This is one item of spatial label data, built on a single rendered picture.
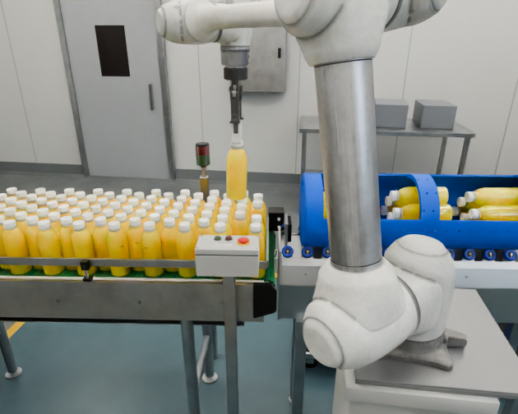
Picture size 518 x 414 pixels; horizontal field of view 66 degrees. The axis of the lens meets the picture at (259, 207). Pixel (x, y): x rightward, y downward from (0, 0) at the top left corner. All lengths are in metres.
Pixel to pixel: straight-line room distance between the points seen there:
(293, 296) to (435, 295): 0.78
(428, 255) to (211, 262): 0.66
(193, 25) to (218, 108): 3.81
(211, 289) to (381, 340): 0.79
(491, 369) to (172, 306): 1.01
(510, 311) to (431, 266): 1.04
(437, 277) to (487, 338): 0.31
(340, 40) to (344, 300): 0.45
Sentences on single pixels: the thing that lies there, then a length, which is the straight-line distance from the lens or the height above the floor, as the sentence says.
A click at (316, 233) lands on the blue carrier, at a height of 1.06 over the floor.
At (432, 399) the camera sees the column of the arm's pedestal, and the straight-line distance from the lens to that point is 1.02.
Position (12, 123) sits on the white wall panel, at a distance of 6.17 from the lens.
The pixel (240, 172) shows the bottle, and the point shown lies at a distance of 1.34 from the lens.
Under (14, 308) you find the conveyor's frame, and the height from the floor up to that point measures 0.78.
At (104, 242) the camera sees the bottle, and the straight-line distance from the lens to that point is 1.56.
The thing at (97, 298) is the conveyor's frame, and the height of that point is 0.83.
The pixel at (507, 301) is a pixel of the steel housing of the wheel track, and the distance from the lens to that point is 1.86.
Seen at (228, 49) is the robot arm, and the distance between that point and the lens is 1.26.
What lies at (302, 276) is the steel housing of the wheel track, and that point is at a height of 0.87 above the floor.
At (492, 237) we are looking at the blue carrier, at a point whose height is 1.05.
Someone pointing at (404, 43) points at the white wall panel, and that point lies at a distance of 4.82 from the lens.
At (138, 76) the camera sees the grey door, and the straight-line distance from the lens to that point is 5.13.
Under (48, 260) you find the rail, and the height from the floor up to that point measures 0.97.
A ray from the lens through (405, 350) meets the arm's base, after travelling 1.03.
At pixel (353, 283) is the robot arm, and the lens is 0.77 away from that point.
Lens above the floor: 1.71
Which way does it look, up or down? 23 degrees down
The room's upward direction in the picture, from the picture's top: straight up
